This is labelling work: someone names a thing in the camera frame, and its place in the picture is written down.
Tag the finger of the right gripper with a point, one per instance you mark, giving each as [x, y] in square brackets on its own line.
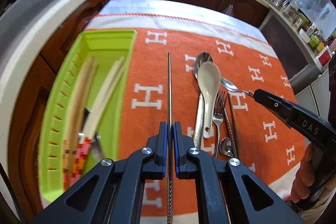
[280, 107]

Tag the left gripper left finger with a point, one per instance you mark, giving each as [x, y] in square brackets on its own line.
[112, 191]

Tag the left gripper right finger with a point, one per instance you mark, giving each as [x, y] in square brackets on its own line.
[227, 191]

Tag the red-banded bamboo chopstick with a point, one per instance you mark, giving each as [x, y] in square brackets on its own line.
[74, 118]
[94, 118]

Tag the twisted steel chopstick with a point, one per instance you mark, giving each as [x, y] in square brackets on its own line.
[169, 145]

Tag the wood-handled steel spoon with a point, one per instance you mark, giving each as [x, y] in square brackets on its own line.
[229, 86]

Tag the white kitchen countertop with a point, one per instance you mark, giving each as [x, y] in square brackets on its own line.
[34, 28]

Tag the right hand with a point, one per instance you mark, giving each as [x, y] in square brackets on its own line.
[304, 178]

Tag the small steel spoon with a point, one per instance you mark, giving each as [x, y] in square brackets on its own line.
[225, 147]

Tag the steel fork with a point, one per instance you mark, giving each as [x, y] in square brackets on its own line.
[218, 116]

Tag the white ceramic spoon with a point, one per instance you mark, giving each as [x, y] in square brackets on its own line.
[208, 82]

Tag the large steel spoon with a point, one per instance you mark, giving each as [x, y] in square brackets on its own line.
[198, 129]

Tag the orange H-pattern blanket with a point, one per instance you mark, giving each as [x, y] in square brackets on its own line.
[267, 147]

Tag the green plastic utensil tray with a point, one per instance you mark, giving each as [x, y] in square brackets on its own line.
[106, 46]

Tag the stainless steel splash guard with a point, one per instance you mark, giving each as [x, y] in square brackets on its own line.
[34, 3]

